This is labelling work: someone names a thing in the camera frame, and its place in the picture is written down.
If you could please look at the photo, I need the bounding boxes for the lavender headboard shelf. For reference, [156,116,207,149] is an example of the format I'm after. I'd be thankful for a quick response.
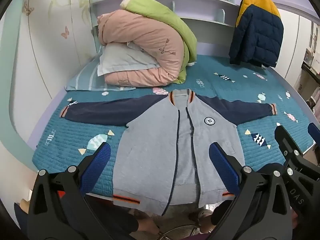
[90,0,320,30]

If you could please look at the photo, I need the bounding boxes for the grey and navy zip jacket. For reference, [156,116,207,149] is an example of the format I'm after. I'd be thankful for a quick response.
[59,89,277,217]

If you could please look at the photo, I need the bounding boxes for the person's left leg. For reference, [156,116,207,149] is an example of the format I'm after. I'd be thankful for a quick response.
[87,195,160,237]

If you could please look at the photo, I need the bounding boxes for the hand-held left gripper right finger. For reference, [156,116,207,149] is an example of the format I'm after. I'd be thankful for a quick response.
[209,142,293,240]

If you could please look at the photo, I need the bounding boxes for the light blue striped pillow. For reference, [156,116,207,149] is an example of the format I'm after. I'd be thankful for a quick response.
[65,55,137,92]

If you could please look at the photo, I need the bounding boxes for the white pillow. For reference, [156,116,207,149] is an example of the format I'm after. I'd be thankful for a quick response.
[96,41,162,77]

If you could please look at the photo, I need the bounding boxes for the metal stool ring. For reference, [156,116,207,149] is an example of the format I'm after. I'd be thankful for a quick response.
[157,225,208,240]

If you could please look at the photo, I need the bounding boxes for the pink comforter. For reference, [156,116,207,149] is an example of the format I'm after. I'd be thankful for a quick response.
[97,10,187,87]

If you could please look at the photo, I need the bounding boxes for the teal quilted blanket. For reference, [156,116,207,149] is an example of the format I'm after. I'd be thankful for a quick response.
[32,54,315,198]

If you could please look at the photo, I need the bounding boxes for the green comforter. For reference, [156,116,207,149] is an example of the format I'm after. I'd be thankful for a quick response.
[120,0,198,85]

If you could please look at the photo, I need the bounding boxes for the yellow and navy puffer jacket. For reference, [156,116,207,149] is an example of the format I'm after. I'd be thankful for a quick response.
[229,0,284,68]

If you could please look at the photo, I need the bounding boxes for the lavender bed frame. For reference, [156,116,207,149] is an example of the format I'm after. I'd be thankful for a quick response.
[27,44,320,155]

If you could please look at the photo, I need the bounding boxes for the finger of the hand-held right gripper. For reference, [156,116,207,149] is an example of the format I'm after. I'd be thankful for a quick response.
[307,123,320,145]
[274,125,304,172]

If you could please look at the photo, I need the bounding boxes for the shelf with books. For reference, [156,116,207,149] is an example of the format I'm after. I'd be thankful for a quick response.
[295,22,320,120]

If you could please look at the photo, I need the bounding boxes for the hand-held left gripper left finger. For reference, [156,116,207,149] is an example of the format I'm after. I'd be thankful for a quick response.
[27,142,111,240]

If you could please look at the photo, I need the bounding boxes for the mint curved bed panel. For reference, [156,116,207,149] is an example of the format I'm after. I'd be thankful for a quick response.
[0,17,38,173]

